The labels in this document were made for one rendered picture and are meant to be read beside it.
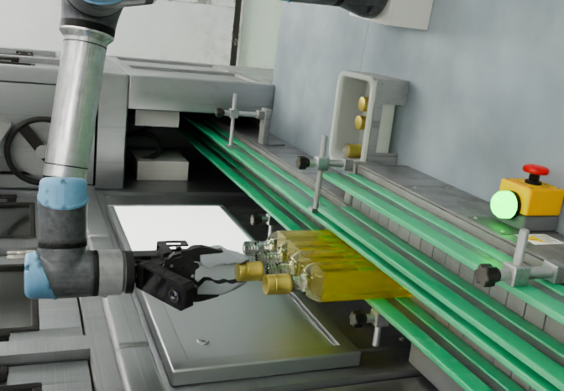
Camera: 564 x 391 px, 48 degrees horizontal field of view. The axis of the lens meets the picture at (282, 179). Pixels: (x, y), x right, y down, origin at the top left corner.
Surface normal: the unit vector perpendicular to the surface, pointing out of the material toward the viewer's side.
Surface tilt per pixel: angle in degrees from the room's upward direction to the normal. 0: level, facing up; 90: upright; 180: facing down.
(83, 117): 109
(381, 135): 90
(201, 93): 90
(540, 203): 90
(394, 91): 90
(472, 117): 0
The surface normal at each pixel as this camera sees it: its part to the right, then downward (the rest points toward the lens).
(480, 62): -0.93, -0.01
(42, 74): 0.36, 0.26
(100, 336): 0.11, -0.97
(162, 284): -0.60, 0.17
